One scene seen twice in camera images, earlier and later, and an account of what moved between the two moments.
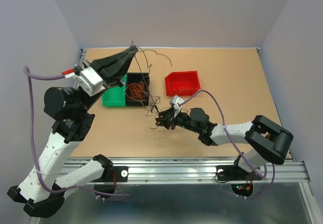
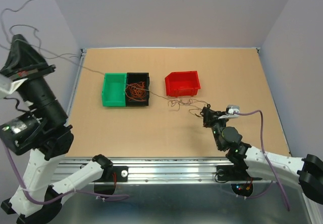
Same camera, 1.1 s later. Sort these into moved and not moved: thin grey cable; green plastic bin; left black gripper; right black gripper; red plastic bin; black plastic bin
Moved: right black gripper; left black gripper; thin grey cable
Not moved: green plastic bin; black plastic bin; red plastic bin
